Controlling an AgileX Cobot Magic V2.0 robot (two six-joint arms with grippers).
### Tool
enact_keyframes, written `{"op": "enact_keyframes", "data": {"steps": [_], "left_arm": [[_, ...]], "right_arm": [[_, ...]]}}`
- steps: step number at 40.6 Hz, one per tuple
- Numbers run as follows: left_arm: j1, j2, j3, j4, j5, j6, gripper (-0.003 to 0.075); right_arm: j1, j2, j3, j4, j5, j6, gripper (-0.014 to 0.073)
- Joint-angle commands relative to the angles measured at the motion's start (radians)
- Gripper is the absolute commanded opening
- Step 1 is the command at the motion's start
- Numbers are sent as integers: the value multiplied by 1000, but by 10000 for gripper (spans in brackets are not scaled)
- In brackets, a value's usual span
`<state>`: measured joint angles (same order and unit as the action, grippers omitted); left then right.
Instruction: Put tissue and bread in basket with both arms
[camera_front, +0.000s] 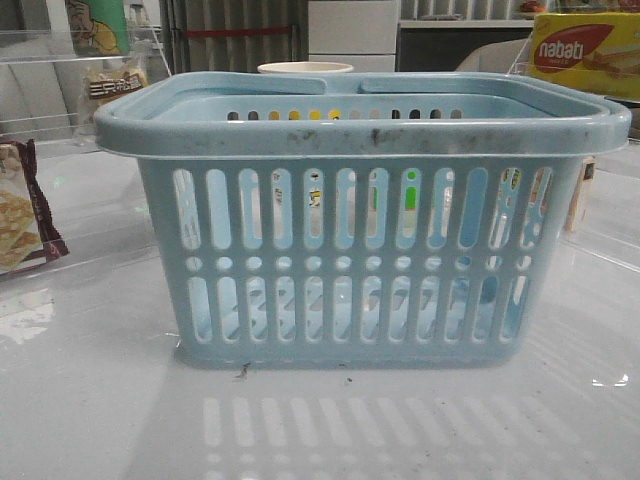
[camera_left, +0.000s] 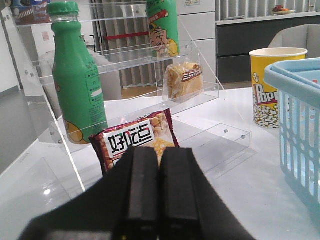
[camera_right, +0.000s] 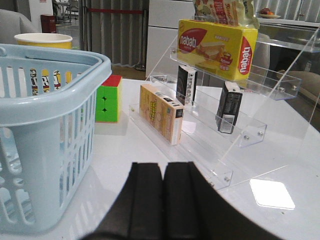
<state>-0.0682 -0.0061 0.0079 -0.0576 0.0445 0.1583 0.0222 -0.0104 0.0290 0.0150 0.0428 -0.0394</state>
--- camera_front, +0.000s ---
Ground packaged bread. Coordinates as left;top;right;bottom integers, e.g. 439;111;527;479
77;55;150;127

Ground light blue plastic basket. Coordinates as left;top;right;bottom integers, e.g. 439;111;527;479
94;72;631;368

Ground beige box behind basket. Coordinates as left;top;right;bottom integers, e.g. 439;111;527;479
564;156;596;232

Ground white paper cup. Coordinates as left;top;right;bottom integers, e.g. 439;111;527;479
257;61;354;75

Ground white drawer cabinet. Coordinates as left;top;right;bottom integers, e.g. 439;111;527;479
307;1;401;72

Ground maroon cracker snack bag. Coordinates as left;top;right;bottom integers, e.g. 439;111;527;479
1;140;69;276

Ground green cartoon snack package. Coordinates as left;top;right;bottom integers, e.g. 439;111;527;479
65;0;130;56

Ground clear acrylic shelf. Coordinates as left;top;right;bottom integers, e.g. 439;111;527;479
1;27;170;152

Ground yellow nabati wafer box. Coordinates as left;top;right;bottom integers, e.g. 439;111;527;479
526;12;639;102

